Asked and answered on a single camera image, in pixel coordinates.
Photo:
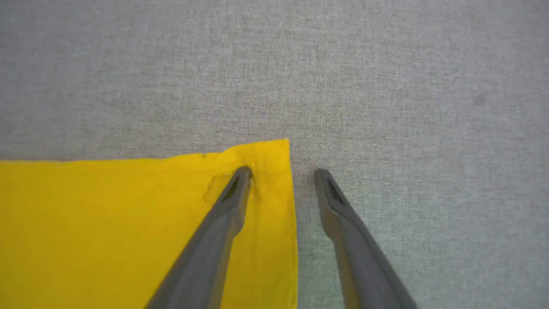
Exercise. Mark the yellow shirt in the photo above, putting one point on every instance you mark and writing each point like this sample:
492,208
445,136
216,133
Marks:
107,231

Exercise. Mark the grey fabric sofa cushion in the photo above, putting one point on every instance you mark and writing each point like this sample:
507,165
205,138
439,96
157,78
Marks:
386,86

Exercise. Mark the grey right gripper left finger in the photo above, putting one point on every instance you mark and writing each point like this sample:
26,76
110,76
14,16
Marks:
201,266

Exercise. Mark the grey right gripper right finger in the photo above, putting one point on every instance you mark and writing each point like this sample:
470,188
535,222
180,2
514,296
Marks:
364,266

